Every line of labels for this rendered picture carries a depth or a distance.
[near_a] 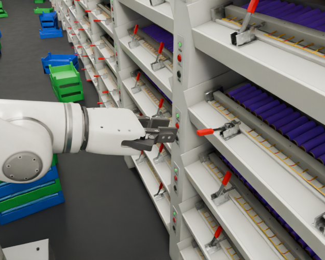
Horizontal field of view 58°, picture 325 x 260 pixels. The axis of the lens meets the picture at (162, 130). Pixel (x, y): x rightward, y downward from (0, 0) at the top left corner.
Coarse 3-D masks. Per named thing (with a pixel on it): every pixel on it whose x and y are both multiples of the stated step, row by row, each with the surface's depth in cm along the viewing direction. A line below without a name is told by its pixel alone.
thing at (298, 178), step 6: (210, 102) 74; (216, 108) 72; (222, 114) 69; (228, 120) 68; (246, 132) 62; (252, 138) 61; (258, 144) 59; (264, 150) 57; (270, 156) 56; (282, 162) 54; (288, 168) 52; (294, 174) 51; (300, 180) 50; (306, 186) 49; (312, 192) 48; (318, 192) 47; (318, 198) 47; (324, 198) 46
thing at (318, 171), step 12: (216, 96) 73; (228, 108) 70; (240, 108) 66; (240, 120) 66; (252, 120) 62; (264, 132) 59; (276, 132) 58; (276, 144) 57; (288, 144) 54; (288, 156) 54; (300, 156) 52; (312, 168) 49; (324, 168) 48; (324, 180) 48
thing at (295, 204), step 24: (192, 96) 75; (192, 120) 77; (216, 120) 69; (216, 144) 67; (240, 144) 61; (264, 144) 59; (240, 168) 59; (264, 168) 55; (264, 192) 53; (288, 192) 49; (288, 216) 48; (312, 216) 45; (312, 240) 44
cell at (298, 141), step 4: (316, 128) 56; (320, 128) 56; (308, 132) 56; (312, 132) 56; (316, 132) 56; (320, 132) 56; (300, 136) 56; (304, 136) 56; (308, 136) 56; (312, 136) 56; (296, 140) 55; (300, 140) 55; (304, 140) 55; (300, 144) 55
